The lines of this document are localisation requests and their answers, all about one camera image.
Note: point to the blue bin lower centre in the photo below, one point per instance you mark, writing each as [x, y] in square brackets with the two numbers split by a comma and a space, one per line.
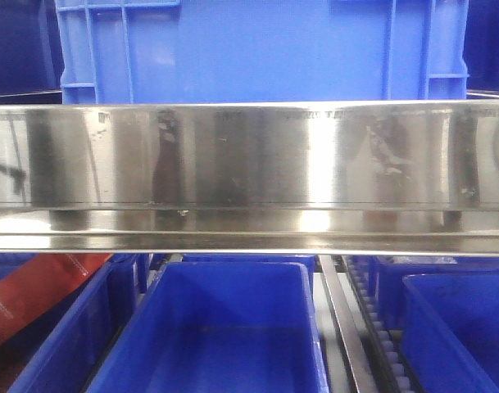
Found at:
[220, 327]

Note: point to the blue bin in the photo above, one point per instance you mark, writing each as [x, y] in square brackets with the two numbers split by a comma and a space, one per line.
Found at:
[451, 334]
[61, 350]
[220, 327]

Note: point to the blue bin lower right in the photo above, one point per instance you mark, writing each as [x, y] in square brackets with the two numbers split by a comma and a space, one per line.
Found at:
[451, 334]

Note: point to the blue bin lower left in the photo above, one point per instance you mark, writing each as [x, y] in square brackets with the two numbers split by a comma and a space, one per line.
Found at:
[61, 350]

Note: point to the red package in bin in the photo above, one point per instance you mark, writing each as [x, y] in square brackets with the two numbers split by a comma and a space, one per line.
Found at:
[40, 284]

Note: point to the steel roller track divider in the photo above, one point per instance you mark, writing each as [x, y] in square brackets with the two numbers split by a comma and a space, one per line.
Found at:
[360, 354]

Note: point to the large blue plastic crate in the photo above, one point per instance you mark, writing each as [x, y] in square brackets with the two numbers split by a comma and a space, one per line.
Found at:
[261, 51]

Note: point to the stainless steel shelf rail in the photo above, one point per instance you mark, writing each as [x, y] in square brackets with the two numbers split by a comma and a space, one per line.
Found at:
[387, 177]

